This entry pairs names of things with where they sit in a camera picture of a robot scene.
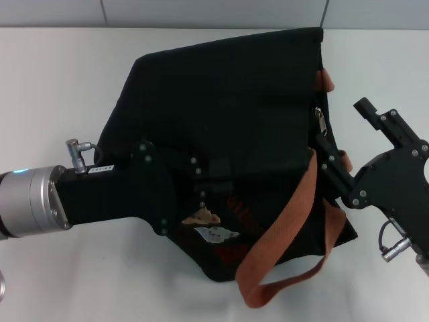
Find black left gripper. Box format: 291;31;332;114
56;140;235;237

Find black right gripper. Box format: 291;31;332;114
314;97;429;256

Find silver main zipper pull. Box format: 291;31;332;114
314;106;331;135

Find black food bag orange straps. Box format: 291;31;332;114
97;26;358;309

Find right gripper cable with plug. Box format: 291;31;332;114
378;217;414;261

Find gripper cable with plug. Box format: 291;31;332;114
65;138;101;174
378;217;414;261

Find left gripper cable with plug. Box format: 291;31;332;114
65;138;101;174

